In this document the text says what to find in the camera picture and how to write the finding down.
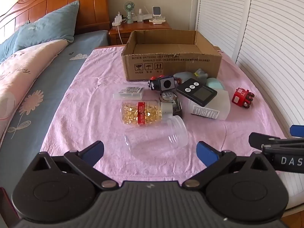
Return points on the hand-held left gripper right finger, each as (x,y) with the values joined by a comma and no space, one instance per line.
(206,153)

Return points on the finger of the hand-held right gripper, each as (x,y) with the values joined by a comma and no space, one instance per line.
(297,131)
(261,139)

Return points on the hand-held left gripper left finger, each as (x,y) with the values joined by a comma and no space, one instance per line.
(93,150)

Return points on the red toy train car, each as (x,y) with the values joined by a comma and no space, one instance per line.
(238,97)

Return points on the translucent white plastic box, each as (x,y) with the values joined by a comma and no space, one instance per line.
(220,104)

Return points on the clear plastic jar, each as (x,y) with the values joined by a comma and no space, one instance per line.
(154,140)

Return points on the gold capsule bottle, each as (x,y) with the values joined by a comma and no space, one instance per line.
(133,112)

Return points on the black digital timer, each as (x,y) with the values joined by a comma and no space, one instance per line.
(199,93)

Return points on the small clear plastic packet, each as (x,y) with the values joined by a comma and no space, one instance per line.
(129,92)

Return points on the brown cardboard box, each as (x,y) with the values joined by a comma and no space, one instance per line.
(166,64)

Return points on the pink table cloth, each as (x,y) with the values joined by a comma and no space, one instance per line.
(90,114)

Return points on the correction tape dispenser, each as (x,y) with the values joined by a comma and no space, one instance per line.
(169,98)

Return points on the white louvered door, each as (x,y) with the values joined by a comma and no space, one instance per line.
(277,64)
(220,11)

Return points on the teal round case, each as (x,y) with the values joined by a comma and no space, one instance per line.
(215,83)

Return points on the grey cat toy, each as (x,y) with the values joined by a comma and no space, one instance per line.
(182,75)

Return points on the blue floral bed sheet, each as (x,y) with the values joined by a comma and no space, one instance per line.
(47,80)

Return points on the pink quilt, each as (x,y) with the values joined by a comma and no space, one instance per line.
(19,71)

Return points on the wooden nightstand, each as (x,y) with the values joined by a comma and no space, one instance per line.
(142,29)

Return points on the white power strip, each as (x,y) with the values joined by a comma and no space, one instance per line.
(116,21)

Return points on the blue pillow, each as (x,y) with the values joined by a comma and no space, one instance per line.
(52,26)
(7,45)

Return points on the white router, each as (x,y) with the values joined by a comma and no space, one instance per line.
(142,17)

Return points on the small green desk fan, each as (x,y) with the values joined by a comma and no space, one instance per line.
(129,8)

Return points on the white phone stand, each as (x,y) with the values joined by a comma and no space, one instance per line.
(157,13)

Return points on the wooden headboard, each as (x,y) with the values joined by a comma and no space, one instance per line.
(61,0)

